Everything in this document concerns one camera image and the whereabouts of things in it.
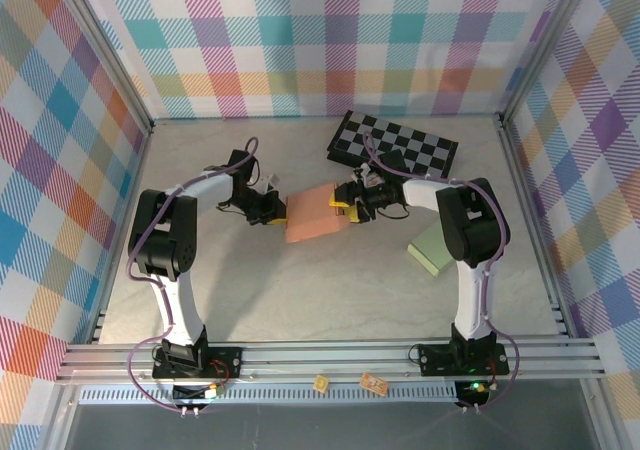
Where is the orange paper box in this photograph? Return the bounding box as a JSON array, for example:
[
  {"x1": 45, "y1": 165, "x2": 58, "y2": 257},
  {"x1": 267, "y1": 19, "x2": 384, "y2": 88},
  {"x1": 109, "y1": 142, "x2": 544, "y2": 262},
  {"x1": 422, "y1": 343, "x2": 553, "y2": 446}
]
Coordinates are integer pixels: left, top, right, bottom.
[{"x1": 284, "y1": 182, "x2": 351, "y2": 245}]

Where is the light green paper box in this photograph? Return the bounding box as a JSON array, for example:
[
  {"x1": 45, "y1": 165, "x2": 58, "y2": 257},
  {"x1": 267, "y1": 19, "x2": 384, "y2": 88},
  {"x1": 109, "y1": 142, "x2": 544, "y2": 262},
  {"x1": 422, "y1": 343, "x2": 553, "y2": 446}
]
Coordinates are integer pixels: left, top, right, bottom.
[{"x1": 407, "y1": 222, "x2": 454, "y2": 277}]

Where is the black grey chessboard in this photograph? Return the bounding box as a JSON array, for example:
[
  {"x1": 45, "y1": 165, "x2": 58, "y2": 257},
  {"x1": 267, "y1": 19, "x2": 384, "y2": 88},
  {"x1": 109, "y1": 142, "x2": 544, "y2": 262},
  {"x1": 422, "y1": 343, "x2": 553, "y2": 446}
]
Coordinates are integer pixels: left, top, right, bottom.
[{"x1": 327, "y1": 109, "x2": 460, "y2": 179}]

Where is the small orange printed card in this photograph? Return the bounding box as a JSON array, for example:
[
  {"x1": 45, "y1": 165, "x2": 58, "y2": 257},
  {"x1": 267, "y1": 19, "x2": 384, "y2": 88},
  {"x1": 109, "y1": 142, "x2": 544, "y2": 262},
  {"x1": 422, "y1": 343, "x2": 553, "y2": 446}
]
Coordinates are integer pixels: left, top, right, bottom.
[{"x1": 358, "y1": 372, "x2": 389, "y2": 398}]

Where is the black connector board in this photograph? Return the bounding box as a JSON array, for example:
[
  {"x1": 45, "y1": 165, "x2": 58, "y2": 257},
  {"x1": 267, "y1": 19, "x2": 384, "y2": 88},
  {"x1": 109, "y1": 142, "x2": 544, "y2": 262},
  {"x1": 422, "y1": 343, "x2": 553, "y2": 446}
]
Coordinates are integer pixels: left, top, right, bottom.
[
  {"x1": 172, "y1": 383, "x2": 224, "y2": 405},
  {"x1": 455, "y1": 379, "x2": 490, "y2": 407}
]

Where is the aluminium frame side rail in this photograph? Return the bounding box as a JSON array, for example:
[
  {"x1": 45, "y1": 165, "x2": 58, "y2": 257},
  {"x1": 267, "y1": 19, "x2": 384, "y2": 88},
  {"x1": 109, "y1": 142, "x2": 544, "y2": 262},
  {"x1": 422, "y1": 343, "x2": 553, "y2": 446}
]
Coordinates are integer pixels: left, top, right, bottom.
[
  {"x1": 497, "y1": 114, "x2": 575, "y2": 340},
  {"x1": 87, "y1": 118, "x2": 155, "y2": 346}
]

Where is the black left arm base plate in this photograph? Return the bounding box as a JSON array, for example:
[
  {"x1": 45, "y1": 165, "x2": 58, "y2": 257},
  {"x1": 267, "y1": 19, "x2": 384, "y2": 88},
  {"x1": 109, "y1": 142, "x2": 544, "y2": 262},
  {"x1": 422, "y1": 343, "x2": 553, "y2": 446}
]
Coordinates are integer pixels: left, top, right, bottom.
[{"x1": 151, "y1": 344, "x2": 245, "y2": 382}]

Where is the aluminium frame cross rail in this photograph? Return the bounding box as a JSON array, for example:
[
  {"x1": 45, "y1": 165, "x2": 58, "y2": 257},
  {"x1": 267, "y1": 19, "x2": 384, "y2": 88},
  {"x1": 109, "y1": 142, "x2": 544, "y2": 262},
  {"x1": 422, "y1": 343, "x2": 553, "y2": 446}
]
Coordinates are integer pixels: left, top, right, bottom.
[{"x1": 54, "y1": 337, "x2": 609, "y2": 386}]

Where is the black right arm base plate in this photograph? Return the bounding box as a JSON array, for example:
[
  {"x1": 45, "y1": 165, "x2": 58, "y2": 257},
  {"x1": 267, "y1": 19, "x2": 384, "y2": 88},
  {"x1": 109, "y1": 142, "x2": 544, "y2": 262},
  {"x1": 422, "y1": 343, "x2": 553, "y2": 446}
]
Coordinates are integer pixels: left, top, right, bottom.
[{"x1": 417, "y1": 342, "x2": 511, "y2": 377}]

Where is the slotted grey cable duct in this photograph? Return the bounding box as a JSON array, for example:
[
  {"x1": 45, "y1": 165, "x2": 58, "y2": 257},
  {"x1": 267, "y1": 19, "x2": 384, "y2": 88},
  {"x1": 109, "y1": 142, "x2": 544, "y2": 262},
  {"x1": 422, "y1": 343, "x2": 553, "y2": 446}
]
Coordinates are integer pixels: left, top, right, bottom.
[{"x1": 78, "y1": 383, "x2": 459, "y2": 405}]

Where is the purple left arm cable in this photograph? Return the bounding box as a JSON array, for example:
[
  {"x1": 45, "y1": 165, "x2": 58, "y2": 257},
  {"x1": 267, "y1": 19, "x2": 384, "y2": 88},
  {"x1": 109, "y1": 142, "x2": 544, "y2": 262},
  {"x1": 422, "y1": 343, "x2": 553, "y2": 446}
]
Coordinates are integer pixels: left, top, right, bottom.
[{"x1": 126, "y1": 136, "x2": 260, "y2": 414}]

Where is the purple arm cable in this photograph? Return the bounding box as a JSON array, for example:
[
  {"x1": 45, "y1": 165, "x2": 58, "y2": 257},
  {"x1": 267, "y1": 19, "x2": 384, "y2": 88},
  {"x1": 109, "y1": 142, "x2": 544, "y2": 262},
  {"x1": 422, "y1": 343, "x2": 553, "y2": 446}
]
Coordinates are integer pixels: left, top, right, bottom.
[
  {"x1": 126, "y1": 136, "x2": 260, "y2": 414},
  {"x1": 363, "y1": 130, "x2": 522, "y2": 414}
]

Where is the aluminium frame corner post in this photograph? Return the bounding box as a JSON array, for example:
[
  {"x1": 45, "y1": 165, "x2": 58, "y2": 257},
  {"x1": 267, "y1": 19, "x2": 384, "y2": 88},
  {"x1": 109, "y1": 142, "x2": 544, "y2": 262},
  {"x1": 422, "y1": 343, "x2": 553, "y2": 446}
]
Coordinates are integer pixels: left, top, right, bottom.
[
  {"x1": 499, "y1": 0, "x2": 600, "y2": 121},
  {"x1": 47, "y1": 0, "x2": 154, "y2": 136}
]

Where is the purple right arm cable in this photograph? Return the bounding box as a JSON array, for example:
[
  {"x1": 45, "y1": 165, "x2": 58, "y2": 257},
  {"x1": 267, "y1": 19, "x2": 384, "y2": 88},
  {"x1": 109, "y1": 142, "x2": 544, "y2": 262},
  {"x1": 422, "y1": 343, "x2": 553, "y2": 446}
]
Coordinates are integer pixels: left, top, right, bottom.
[{"x1": 363, "y1": 130, "x2": 522, "y2": 414}]

